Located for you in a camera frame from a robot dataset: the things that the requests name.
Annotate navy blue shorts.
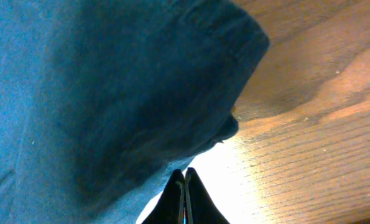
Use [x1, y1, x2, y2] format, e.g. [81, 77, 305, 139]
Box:
[0, 0, 269, 223]

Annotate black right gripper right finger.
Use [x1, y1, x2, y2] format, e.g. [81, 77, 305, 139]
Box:
[185, 167, 229, 224]

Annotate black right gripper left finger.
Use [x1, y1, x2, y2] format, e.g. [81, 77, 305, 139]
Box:
[142, 169, 185, 224]

